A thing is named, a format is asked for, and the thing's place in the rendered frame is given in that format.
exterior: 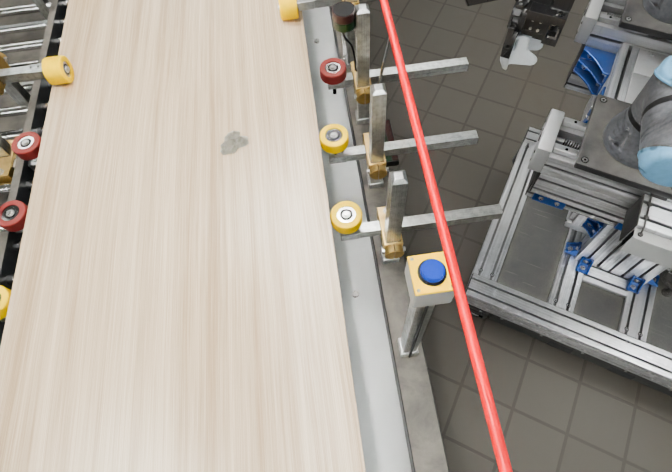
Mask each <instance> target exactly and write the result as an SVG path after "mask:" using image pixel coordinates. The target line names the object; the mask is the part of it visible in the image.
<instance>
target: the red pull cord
mask: <svg viewBox="0 0 672 472"><path fill-rule="evenodd" d="M380 3H381V7H382V11H383V15H384V19H385V23H386V27H387V31H388V35H389V39H390V43H391V47H392V51H393V55H394V59H395V63H396V67H397V71H398V74H399V78H400V82H401V86H402V90H403V94H404V98H405V102H406V106H407V110H408V114H409V118H410V122H411V126H412V130H413V134H414V138H415V141H416V145H417V149H418V153H419V157H420V161H421V165H422V169H423V173H424V177H425V181H426V185H427V189H428V193H429V197H430V201H431V205H432V209H433V212H434V216H435V220H436V224H437V228H438V232H439V236H440V240H441V244H442V248H443V252H444V256H445V260H446V264H447V268H448V272H449V276H450V279H451V283H452V287H453V291H454V295H455V299H456V303H457V307H458V311H459V315H460V319H461V323H462V327H463V331H464V335H465V339H466V343H467V347H468V350H469V354H470V358H471V362H472V366H473V370H474V374H475V378H476V382H477V386H478V390H479V394H480V398H481V402H482V406H483V410H484V414H485V418H486V421H487V425H488V429H489V433H490V437H491V441H492V445H493V449H494V453H495V457H496V461H497V465H498V469H499V472H513V471H512V467H511V463H510V459H509V456H508V452H507V448H506V444H505V440H504V437H503V433H502V429H501V425H500V422H499V418H498V414H497V410H496V407H495V403H494V399H493V395H492V391H491V388H490V384H489V380H488V376H487V373H486V369H485V365H484V361H483V358H482V354H481V350H480V346H479V342H478V339H477V335H476V331H475V327H474V324H473V320H472V316H471V312H470V309H469V305H468V301H467V297H466V293H465V290H464V286H463V282H462V278H461V275H460V271H459V267H458V263H457V260H456V256H455V252H454V248H453V244H452V241H451V237H450V233H449V229H448V226H447V222H446V218H445V214H444V211H443V207H442V203H441V199H440V195H439V192H438V188H437V184H436V180H435V177H434V173H433V169H432V165H431V162H430V158H429V154H428V150H427V146H426V143H425V139H424V135H423V131H422V128H421V124H420V120H419V116H418V113H417V109H416V105H415V101H414V97H413V94H412V90H411V86H410V82H409V79H408V75H407V71H406V67H405V63H404V60H403V56H402V52H401V48H400V45H399V41H398V37H397V33H396V30H395V26H394V22H393V18H392V14H391V11H390V7H389V3H388V0H380Z"/></svg>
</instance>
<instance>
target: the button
mask: <svg viewBox="0 0 672 472"><path fill-rule="evenodd" d="M420 274H421V276H422V278H423V279H424V280H425V281H427V282H429V283H437V282H439V281H441V280H442V279H443V277H444V275H445V268H444V265H443V264H442V263H441V262H440V261H438V260H435V259H429V260H426V261H425V262H423V263H422V265H421V268H420Z"/></svg>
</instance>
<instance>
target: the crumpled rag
mask: <svg viewBox="0 0 672 472"><path fill-rule="evenodd" d="M248 138H249V137H247V136H240V132H239V131H231V132H229V133H228V134H227V135H226V136H225V137H224V142H223V143H222V144H221V145H220V147H221V150H220V152H221V153H222V154H223V155H227V154H228V153H229V154H230V153H232V154H233V153H234V152H236V150H237V149H239V148H241V147H244V146H246V145H248V144H249V141H248Z"/></svg>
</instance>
